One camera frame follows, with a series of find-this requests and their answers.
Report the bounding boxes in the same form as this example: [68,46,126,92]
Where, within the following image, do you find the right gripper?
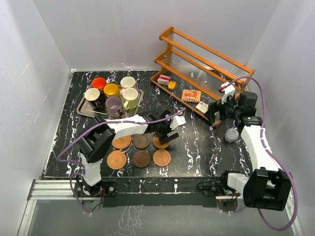
[204,93,241,123]

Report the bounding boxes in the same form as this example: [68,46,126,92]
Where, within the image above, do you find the light wood coaster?
[153,135,170,149]
[153,149,171,167]

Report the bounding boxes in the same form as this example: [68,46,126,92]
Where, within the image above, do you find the dark wood coaster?
[132,151,151,168]
[133,134,150,149]

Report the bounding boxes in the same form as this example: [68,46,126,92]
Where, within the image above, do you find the woven rattan coaster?
[106,150,127,170]
[112,135,131,149]

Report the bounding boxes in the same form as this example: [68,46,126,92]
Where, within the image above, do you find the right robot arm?
[205,91,291,211]

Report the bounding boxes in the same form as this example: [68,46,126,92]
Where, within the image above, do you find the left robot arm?
[77,110,186,196]

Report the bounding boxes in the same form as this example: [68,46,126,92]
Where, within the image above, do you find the pale green cup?
[123,88,138,110]

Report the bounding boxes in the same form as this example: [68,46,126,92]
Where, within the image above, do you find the purple cup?
[105,96,124,118]

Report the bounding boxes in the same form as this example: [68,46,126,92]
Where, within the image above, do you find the pink cup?
[120,76,136,96]

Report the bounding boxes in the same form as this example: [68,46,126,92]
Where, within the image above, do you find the yellow cup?
[103,83,120,97]

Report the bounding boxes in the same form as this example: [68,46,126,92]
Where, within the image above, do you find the black cup white inside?
[84,88,104,109]

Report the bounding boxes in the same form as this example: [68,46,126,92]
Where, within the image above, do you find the orange-red cup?
[91,77,107,91]

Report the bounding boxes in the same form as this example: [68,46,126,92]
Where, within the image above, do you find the white stapler box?
[195,101,209,114]

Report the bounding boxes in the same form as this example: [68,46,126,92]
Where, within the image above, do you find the orange spiral notebook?
[182,89,201,103]

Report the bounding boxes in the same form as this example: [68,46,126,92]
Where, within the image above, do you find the wooden shelf rack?
[151,27,255,116]

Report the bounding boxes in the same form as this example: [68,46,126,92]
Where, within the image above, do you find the small orange box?
[168,81,176,90]

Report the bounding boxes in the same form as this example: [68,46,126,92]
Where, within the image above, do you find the red white small box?
[157,75,171,85]

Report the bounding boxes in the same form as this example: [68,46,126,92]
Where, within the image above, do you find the metal tray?
[77,89,144,119]

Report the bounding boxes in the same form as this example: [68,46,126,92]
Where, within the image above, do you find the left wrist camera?
[170,116,186,130]

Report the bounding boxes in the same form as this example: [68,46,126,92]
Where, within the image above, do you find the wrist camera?
[219,82,235,104]
[170,116,186,130]

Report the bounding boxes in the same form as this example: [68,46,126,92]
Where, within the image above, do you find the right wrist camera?
[219,82,235,104]

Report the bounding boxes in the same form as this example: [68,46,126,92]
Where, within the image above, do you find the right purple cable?
[220,76,299,232]

